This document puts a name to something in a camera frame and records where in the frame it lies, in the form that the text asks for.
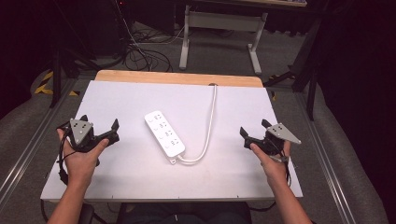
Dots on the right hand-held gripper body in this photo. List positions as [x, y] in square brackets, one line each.
[274, 140]

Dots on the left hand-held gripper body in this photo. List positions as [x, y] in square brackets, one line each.
[81, 132]

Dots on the person's right hand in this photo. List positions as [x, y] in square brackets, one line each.
[274, 165]

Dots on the person's left hand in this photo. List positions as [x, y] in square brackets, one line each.
[79, 161]

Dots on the white power strip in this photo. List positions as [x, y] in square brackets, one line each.
[164, 137]

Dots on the yellow black floor tape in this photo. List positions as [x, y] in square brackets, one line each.
[43, 87]

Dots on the black metal stand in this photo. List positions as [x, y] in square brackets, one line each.
[57, 68]
[308, 74]

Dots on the metal floor rail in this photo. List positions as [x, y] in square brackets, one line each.
[327, 174]
[31, 143]

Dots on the white frame desk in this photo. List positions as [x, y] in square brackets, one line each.
[221, 21]

